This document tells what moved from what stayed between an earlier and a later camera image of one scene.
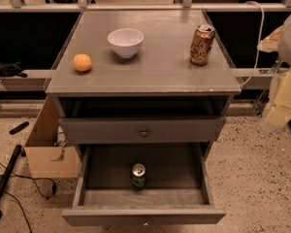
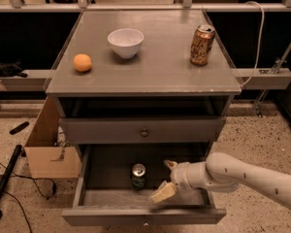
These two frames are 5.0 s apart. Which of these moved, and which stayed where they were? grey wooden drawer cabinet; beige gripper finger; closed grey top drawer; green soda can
Moved: beige gripper finger
Stayed: grey wooden drawer cabinet; green soda can; closed grey top drawer
